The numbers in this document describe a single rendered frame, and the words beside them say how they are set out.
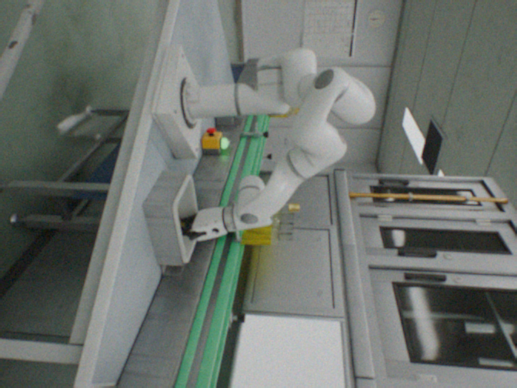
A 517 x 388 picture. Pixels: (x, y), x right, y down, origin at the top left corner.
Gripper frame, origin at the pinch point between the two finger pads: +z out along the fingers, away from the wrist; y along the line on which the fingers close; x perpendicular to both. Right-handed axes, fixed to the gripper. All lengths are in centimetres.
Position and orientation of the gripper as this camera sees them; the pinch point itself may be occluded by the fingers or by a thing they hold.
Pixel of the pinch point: (181, 227)
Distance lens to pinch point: 117.9
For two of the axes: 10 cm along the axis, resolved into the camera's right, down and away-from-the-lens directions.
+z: -9.5, 1.8, 2.5
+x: -2.8, -8.2, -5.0
